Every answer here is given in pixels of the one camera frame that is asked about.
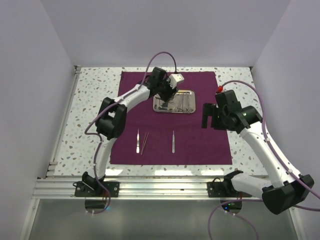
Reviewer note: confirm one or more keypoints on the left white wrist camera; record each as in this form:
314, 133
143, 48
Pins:
175, 79

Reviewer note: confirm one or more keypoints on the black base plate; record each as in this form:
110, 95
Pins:
81, 190
223, 189

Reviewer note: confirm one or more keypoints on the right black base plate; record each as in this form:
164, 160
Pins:
223, 189

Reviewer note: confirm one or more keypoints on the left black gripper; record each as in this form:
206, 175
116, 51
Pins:
170, 92

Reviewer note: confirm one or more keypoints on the steel forceps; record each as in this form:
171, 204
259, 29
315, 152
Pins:
180, 102

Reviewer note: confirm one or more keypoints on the steel scissors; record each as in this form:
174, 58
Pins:
186, 103

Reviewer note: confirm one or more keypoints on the wide steel tweezers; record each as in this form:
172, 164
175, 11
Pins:
138, 142

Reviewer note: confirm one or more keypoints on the purple surgical cloth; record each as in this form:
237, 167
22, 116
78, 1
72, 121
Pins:
153, 138

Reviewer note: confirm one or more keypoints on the aluminium mounting rail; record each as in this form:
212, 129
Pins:
130, 188

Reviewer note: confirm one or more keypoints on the steel instrument tray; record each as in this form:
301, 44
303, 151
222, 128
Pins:
160, 106

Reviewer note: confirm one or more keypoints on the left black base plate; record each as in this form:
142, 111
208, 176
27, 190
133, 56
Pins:
81, 190

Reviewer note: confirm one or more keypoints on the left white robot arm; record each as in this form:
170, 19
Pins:
111, 119

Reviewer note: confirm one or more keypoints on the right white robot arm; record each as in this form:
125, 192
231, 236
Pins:
285, 186

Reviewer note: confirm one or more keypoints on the thin steel tweezers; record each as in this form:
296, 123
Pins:
144, 142

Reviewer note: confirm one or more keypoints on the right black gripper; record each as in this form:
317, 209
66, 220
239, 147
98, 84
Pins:
209, 109

